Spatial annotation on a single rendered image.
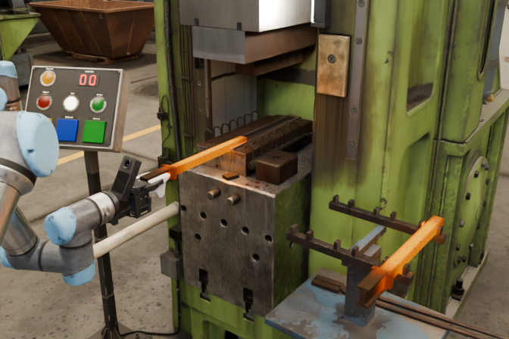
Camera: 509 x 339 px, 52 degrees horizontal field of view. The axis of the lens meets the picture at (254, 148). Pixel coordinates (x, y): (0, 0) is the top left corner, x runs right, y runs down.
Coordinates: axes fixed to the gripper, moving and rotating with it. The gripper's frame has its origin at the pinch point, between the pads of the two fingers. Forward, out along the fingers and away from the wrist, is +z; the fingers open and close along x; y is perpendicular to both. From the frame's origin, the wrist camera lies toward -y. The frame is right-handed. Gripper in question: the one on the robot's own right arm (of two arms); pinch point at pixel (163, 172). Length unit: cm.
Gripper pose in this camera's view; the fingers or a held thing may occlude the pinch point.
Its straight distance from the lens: 145.2
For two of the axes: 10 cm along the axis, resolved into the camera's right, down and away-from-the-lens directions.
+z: 5.8, -2.7, 7.7
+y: 0.0, 9.4, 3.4
